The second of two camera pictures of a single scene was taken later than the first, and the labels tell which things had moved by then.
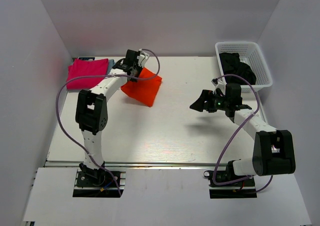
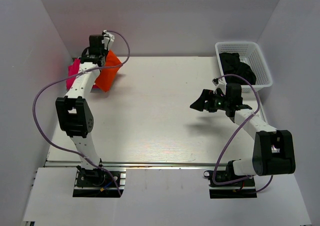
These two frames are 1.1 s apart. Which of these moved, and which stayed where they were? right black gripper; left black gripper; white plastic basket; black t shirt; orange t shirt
Moved: orange t shirt; left black gripper
Stayed: black t shirt; right black gripper; white plastic basket
